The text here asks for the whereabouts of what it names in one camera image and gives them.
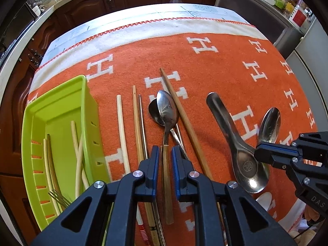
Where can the small metal spoon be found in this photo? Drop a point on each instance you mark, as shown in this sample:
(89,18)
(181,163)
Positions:
(153,111)

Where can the white kitchen countertop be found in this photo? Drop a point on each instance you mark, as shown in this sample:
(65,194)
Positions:
(59,1)

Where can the bamboo chopstick patterned end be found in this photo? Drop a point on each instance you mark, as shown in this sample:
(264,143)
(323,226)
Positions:
(137,123)

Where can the metal chopstick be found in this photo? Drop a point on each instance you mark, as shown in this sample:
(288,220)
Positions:
(143,133)

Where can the pale patterned tablecloth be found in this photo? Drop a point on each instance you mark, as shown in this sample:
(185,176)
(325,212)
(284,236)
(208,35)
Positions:
(153,11)

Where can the person's right hand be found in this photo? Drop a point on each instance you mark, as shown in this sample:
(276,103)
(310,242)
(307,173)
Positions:
(312,219)

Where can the large metal spoon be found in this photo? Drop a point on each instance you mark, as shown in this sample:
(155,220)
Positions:
(269,123)

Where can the white ceramic spoon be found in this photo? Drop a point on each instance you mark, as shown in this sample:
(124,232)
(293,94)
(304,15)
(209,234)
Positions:
(264,201)

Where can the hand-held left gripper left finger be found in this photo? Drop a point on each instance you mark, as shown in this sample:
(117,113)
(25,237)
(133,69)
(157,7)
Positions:
(155,164)

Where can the grey refrigerator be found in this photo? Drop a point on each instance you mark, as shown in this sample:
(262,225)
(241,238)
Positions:
(312,61)

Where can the metal fork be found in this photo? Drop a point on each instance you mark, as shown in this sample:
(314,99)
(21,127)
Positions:
(61,198)

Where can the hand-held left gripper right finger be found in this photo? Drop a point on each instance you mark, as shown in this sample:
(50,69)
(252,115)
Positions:
(175,164)

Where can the green-label bottle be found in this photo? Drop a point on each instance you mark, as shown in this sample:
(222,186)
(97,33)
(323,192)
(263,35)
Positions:
(280,2)

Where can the metal soup spoon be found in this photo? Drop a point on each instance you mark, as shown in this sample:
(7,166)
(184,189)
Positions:
(246,166)

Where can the orange printed blanket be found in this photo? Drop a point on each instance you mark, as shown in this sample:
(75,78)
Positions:
(217,64)

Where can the red-label white tub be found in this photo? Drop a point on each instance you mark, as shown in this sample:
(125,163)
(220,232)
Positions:
(298,16)

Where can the cream chopstick red striped end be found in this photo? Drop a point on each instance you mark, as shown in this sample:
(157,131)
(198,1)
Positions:
(75,143)
(123,133)
(79,174)
(48,169)

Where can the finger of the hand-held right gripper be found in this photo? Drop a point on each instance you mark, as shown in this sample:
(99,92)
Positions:
(274,158)
(276,146)

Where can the stainless steel cabinet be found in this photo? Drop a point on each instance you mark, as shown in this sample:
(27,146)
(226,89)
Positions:
(256,23)

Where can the green plastic utensil tray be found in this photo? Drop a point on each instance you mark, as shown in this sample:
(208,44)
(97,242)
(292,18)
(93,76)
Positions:
(59,112)

